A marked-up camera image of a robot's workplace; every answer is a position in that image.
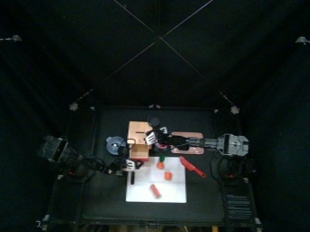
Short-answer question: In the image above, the pink rectangular tray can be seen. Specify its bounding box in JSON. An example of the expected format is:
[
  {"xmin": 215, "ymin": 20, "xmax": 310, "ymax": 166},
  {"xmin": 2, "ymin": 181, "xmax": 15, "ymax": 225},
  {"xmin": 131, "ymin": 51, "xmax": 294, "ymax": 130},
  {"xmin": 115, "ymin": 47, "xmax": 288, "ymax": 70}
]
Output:
[{"xmin": 170, "ymin": 131, "xmax": 206, "ymax": 156}]

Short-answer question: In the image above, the orange carrot piece green top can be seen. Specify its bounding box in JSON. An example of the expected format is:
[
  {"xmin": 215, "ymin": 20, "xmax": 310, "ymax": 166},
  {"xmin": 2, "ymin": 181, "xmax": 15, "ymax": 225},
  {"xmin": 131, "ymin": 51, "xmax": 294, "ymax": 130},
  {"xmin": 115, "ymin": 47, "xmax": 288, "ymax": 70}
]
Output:
[{"xmin": 156, "ymin": 155, "xmax": 167, "ymax": 170}]

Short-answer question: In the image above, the blue grey bowl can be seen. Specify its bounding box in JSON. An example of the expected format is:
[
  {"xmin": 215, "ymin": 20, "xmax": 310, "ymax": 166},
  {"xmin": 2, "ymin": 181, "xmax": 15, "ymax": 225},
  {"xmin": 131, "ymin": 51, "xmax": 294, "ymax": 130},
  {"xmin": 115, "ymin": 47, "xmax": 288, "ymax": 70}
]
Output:
[{"xmin": 105, "ymin": 136, "xmax": 128, "ymax": 156}]

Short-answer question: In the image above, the wooden box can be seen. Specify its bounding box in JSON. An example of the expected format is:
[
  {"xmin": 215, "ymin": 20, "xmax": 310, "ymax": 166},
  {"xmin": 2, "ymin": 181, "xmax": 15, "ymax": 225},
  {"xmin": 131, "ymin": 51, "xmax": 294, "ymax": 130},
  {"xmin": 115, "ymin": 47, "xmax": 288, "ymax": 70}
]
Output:
[{"xmin": 127, "ymin": 121, "xmax": 155, "ymax": 160}]

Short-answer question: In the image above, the red toy knife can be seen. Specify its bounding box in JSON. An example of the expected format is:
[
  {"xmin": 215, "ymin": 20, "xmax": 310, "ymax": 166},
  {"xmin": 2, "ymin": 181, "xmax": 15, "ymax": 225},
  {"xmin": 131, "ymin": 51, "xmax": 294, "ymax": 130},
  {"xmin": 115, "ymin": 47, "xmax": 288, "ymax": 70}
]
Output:
[{"xmin": 178, "ymin": 155, "xmax": 207, "ymax": 179}]

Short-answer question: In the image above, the white cutting board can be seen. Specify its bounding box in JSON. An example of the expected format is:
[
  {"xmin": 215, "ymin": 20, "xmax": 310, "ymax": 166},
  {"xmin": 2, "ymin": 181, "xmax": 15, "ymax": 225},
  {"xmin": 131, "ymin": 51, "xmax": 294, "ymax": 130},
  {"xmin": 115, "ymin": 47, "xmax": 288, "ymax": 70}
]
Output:
[{"xmin": 124, "ymin": 156, "xmax": 187, "ymax": 204}]

